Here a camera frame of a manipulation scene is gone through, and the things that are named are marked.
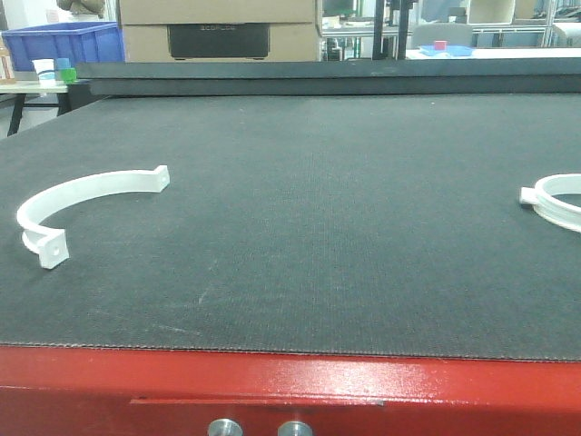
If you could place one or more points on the white half-ring pipe clamp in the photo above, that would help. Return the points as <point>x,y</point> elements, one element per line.
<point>49,243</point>

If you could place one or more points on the white ring pipe clamp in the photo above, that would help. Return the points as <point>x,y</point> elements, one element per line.
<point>542,197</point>

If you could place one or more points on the dark grey table mat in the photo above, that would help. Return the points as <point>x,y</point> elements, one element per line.
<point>360,225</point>

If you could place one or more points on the cardboard box with black device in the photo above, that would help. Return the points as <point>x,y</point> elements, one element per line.
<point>220,31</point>

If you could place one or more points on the right silver bolt head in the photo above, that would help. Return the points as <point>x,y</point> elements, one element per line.
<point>295,428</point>

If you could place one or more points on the silver bolt head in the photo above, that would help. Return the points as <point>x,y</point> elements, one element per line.
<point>295,428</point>
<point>224,427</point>

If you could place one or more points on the left silver bolt head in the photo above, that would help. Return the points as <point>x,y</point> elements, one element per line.
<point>224,427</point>

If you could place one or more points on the blue tray with red cube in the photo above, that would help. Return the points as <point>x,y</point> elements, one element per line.
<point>443,48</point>

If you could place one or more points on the blue crate on side table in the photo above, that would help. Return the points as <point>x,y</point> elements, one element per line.
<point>80,42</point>

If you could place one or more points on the green small cup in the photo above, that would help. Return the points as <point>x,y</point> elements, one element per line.
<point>68,75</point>

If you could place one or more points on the blue small block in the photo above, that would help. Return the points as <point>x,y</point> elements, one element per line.
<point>62,63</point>

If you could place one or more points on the white paper cup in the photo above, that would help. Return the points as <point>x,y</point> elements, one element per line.
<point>45,71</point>

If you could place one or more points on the red metal table frame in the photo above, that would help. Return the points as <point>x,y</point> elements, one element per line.
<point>74,391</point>

